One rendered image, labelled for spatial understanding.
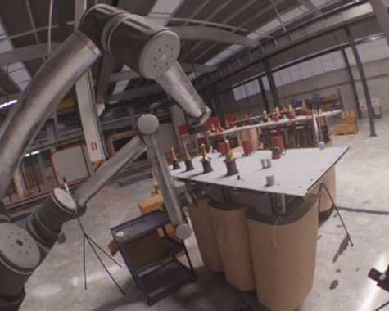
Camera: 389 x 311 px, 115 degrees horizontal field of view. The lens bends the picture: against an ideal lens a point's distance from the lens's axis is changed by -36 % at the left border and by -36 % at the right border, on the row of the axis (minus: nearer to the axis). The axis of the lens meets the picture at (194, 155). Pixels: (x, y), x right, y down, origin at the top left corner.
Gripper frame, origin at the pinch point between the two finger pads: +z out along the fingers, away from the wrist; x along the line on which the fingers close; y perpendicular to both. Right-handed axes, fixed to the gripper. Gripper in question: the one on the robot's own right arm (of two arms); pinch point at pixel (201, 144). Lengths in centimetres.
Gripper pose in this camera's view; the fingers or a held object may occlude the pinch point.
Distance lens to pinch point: 139.0
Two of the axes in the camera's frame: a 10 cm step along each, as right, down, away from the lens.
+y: 4.7, -0.1, -8.8
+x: 8.5, -2.7, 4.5
